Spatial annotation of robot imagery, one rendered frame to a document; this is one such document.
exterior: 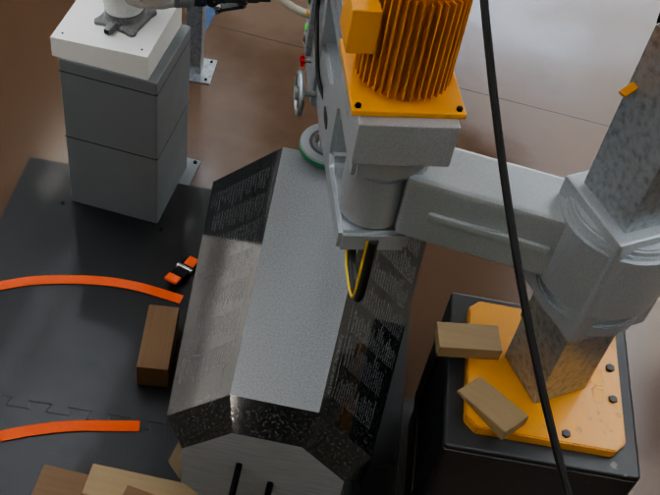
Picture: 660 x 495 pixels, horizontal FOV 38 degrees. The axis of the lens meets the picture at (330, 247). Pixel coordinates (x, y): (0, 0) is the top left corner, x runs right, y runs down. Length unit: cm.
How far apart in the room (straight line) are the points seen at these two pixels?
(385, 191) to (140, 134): 165
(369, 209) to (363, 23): 61
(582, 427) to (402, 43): 138
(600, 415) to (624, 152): 99
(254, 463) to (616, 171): 133
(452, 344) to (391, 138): 92
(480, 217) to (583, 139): 274
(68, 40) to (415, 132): 186
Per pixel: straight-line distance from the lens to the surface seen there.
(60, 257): 423
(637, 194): 243
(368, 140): 233
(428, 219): 259
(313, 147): 343
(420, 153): 239
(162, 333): 382
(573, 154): 515
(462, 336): 308
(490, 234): 259
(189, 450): 295
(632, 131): 240
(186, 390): 298
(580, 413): 310
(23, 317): 405
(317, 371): 288
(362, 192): 259
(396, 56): 226
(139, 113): 393
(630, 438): 317
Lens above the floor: 321
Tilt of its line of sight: 48 degrees down
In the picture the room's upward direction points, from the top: 11 degrees clockwise
